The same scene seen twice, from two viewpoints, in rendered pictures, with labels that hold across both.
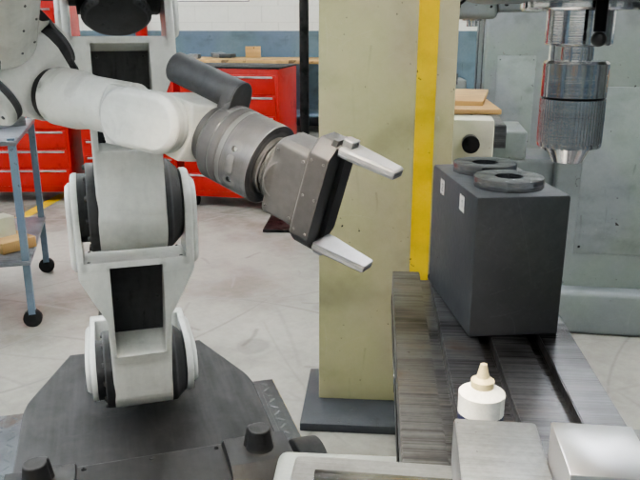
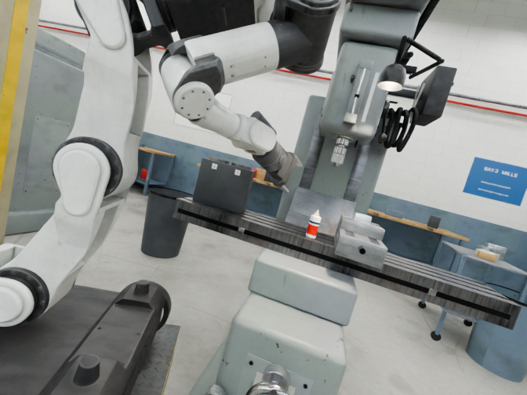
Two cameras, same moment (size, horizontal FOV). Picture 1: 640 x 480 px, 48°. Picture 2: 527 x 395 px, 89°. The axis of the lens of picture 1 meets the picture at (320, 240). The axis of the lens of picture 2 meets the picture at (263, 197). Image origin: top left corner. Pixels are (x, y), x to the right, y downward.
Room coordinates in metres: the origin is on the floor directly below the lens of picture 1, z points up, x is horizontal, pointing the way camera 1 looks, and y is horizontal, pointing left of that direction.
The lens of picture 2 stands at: (0.65, 0.90, 1.12)
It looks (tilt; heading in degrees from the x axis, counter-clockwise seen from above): 6 degrees down; 277
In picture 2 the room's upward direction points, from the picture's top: 15 degrees clockwise
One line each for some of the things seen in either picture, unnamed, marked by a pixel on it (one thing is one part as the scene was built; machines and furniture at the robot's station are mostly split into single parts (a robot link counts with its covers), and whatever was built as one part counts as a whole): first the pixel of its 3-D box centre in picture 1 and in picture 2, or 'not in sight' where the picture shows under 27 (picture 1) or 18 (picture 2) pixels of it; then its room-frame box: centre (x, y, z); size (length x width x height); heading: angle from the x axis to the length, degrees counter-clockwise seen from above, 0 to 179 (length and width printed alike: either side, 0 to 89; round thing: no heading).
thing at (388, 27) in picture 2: not in sight; (371, 45); (0.54, -0.23, 1.68); 0.34 x 0.24 x 0.10; 85
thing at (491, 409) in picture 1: (479, 419); (314, 223); (0.57, -0.14, 0.96); 0.04 x 0.04 x 0.11
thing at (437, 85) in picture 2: not in sight; (432, 98); (0.19, -0.46, 1.62); 0.20 x 0.09 x 0.21; 85
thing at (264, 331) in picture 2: not in sight; (281, 349); (0.55, -0.16, 0.40); 0.81 x 0.32 x 0.60; 85
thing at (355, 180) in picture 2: not in sight; (314, 235); (0.50, -0.80, 0.78); 0.50 x 0.47 x 1.56; 85
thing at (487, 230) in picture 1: (490, 238); (225, 183); (0.98, -0.24, 1.00); 0.22 x 0.12 x 0.20; 5
